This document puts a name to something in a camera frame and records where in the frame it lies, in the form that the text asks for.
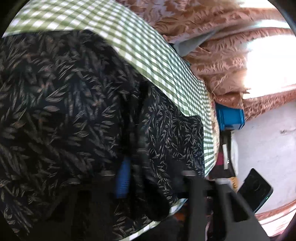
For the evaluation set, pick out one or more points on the dark bundle under table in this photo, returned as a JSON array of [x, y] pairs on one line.
[[223, 157]]

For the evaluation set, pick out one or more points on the pink floral curtain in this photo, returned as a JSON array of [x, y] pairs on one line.
[[180, 16]]

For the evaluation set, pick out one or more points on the brown patterned curtain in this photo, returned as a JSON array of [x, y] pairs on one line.
[[222, 64]]

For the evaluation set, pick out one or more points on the black leaf print pants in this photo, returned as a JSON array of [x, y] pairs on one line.
[[69, 104]]

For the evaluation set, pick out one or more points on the black smartphone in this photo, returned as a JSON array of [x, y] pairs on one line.
[[255, 188]]

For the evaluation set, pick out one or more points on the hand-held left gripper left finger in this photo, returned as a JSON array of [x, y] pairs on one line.
[[122, 178]]

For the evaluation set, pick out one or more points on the green checked tablecloth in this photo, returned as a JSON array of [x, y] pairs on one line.
[[150, 46]]

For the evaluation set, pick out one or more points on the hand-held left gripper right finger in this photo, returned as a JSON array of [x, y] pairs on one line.
[[208, 208]]

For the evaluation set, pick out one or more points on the blue plastic crate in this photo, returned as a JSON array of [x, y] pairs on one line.
[[230, 117]]

